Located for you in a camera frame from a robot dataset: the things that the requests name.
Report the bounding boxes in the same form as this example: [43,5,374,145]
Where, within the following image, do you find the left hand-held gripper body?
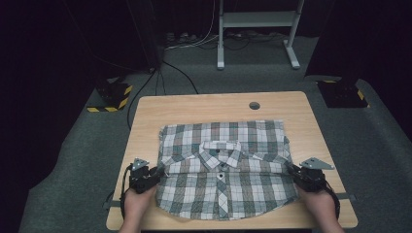
[128,157,160,195]

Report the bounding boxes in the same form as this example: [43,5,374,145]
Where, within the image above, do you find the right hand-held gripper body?
[291,156,335,194]

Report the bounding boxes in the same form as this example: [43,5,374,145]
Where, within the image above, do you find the plaid button-up shirt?
[154,119,300,221]

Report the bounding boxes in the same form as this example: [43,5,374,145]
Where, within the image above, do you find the black yellow striped stand base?
[315,77,370,109]
[86,77,134,114]

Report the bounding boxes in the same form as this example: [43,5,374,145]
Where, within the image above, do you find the power strip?
[165,31,199,45]

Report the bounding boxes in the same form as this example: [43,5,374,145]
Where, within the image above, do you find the dark curtain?
[304,0,412,140]
[0,0,154,195]

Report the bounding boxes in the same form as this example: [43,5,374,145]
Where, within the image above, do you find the right hand-held gripper cable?
[324,179,342,220]

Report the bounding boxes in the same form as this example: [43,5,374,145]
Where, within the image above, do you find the black floor cable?
[161,60,200,95]
[126,69,156,130]

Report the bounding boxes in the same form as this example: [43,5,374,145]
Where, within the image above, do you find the white cable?
[164,0,219,51]

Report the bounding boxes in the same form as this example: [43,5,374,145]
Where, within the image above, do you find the black stand post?
[125,0,164,74]

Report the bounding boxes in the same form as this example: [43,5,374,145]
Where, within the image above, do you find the tangled black cables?
[223,31,287,51]

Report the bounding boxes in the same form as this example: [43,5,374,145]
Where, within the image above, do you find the white metal desk frame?
[217,0,305,71]

